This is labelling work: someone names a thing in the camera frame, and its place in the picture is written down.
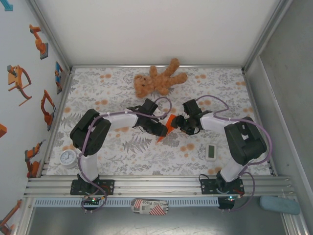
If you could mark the floral patterned tablecloth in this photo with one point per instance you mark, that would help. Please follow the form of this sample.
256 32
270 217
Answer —
171 159

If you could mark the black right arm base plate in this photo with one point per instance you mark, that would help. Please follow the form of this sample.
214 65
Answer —
207 187

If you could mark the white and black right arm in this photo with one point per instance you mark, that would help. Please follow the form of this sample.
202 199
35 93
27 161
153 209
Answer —
247 142

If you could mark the white round analog clock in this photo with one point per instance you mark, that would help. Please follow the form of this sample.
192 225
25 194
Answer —
69 158

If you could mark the brown teddy bear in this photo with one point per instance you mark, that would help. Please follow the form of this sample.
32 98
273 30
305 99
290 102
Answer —
161 78

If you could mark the blue wall sticker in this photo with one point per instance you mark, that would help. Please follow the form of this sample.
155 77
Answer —
8 5

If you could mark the orange gripper claw sticker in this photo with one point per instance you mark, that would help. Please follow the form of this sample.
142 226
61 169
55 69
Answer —
14 78

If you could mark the orange square paper sheet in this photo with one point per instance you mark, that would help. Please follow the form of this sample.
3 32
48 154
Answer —
172 120

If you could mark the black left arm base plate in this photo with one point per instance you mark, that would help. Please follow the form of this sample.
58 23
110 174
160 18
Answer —
107 187

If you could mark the blue-grey cloth pad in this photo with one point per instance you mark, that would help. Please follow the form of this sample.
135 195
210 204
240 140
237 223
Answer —
280 205

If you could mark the white digital timer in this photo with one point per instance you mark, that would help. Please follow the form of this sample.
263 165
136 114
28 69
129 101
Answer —
210 152

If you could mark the aluminium profile frame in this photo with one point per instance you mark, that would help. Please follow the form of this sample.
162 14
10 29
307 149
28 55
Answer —
159 184

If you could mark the orange block sticker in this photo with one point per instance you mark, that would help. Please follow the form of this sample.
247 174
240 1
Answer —
2 131

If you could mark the small circuit board with LED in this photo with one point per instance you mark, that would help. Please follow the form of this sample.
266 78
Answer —
93 200
232 197

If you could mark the blue and orange machine sticker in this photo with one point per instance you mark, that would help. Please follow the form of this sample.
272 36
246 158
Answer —
58 76

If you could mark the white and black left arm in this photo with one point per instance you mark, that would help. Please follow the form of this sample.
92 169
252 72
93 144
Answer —
90 132

